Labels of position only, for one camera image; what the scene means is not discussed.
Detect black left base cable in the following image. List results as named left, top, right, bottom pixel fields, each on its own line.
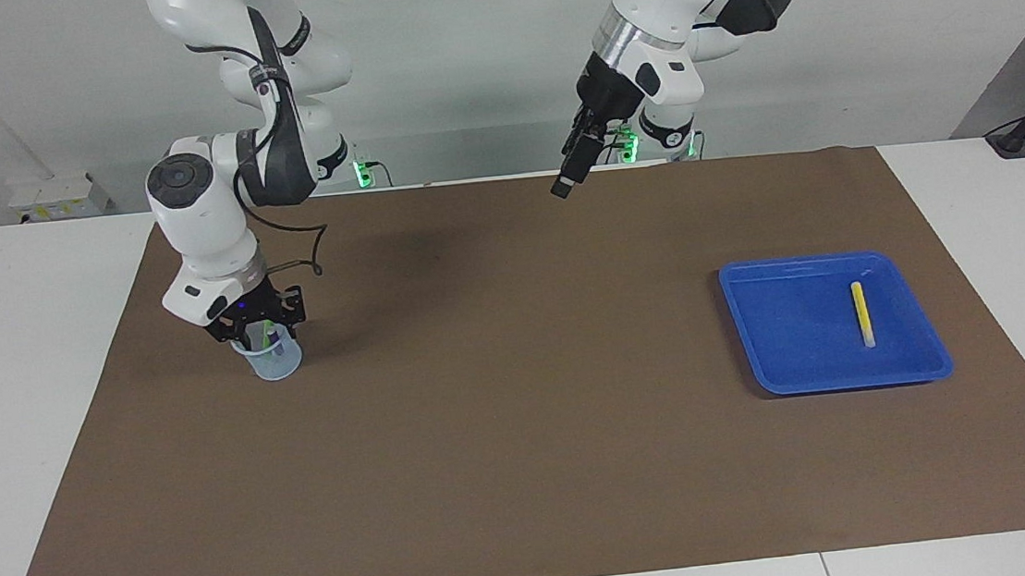
left=604, top=118, right=655, bottom=166

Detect clear plastic cup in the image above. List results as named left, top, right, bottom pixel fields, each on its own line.
left=230, top=324, right=305, bottom=386

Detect blue plastic tray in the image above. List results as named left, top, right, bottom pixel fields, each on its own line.
left=717, top=243, right=956, bottom=401

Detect yellow pen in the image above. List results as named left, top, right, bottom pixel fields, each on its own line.
left=849, top=279, right=878, bottom=349

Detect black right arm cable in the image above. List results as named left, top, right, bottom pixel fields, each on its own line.
left=183, top=9, right=333, bottom=286

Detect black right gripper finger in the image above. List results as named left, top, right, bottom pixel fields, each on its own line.
left=208, top=321, right=250, bottom=352
left=279, top=286, right=308, bottom=327

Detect brown table mat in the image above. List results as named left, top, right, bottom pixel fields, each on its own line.
left=0, top=130, right=1025, bottom=576

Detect white wall socket box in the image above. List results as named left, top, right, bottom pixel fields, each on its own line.
left=6, top=170, right=113, bottom=226

